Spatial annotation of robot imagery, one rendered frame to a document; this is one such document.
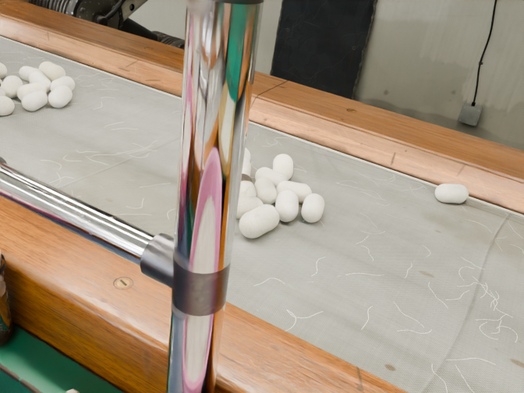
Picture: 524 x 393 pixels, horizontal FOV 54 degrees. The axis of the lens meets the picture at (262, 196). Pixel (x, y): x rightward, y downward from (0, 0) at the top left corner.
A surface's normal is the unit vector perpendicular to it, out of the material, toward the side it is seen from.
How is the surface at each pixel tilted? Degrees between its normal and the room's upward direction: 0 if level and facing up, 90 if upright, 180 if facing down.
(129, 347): 90
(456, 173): 45
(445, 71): 89
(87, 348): 90
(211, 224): 90
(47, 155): 0
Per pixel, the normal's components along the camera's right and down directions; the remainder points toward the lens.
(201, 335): 0.27, 0.52
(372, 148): -0.25, -0.33
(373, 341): 0.13, -0.85
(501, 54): -0.41, 0.42
